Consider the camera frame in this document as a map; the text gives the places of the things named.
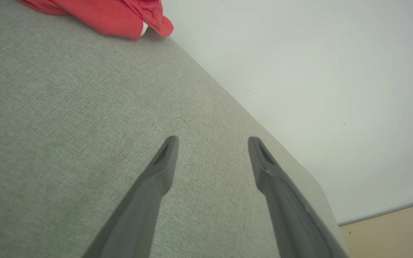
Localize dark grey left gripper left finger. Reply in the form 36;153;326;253
81;135;179;258

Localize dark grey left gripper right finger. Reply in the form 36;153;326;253
248;136;350;258

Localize red basketball jersey number 23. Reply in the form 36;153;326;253
18;0;174;40

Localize grey fabric sofa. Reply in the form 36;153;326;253
0;0;350;258

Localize white wall baseboard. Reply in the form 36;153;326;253
337;196;413;227

